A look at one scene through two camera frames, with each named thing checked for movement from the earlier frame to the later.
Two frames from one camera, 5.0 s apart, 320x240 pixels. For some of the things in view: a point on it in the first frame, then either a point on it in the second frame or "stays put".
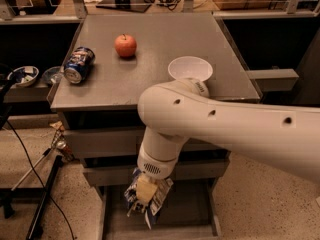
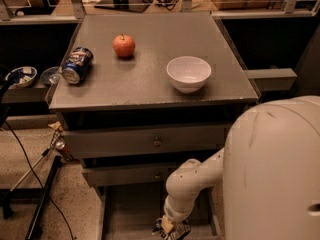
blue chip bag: [151, 208] → [180, 231]
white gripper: [152, 165] → [173, 213]
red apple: [125, 45] stays put
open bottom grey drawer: [190, 212] stays put
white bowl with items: [23, 76] stays put
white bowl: [191, 67] stays put
